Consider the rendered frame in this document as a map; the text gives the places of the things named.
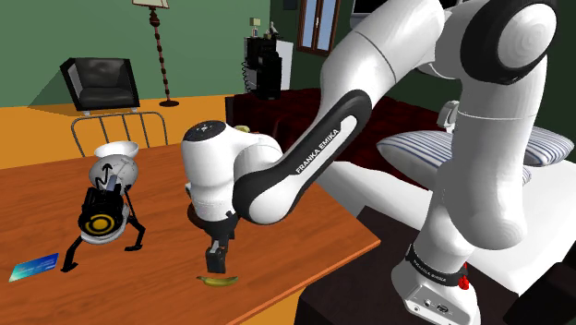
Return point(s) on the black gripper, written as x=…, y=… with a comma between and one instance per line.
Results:
x=221, y=228

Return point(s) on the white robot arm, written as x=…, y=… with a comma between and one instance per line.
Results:
x=486, y=148

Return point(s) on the yellow banana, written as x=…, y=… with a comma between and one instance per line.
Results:
x=218, y=281

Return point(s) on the white black legged robot figure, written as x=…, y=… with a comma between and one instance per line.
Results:
x=112, y=169

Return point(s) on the dark robot stand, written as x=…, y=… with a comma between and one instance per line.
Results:
x=360, y=279

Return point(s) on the white bowl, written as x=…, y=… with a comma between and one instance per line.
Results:
x=116, y=148

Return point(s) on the grey metal chair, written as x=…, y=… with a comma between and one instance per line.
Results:
x=118, y=114

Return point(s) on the blue card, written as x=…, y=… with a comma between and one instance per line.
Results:
x=34, y=267

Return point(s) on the black cabinet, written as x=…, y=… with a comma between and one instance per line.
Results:
x=265, y=67

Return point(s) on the black armchair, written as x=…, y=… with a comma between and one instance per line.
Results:
x=100, y=83

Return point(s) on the blue striped white pillow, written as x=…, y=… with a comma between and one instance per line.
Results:
x=414, y=148

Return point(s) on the floor lamp with beaded pole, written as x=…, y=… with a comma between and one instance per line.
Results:
x=158, y=40

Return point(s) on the bed with dark red blanket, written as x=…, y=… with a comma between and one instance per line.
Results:
x=396, y=117

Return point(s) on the brown framed window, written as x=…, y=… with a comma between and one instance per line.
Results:
x=318, y=25

